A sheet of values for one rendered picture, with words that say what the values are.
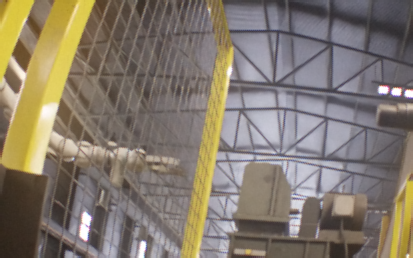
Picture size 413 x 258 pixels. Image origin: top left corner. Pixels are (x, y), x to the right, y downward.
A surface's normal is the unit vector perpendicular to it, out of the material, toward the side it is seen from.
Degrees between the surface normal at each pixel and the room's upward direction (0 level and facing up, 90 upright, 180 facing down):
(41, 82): 90
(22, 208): 90
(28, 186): 90
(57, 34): 90
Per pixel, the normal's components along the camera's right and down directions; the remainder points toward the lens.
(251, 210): -0.16, -0.40
